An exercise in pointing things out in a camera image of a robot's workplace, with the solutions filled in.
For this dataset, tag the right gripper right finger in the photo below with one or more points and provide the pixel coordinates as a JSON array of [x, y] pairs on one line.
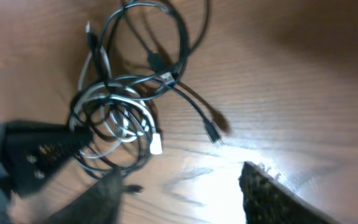
[[267, 201]]

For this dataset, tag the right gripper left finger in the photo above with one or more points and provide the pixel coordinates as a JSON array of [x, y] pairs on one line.
[[100, 204]]

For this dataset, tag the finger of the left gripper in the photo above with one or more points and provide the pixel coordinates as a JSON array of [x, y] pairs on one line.
[[32, 152]]

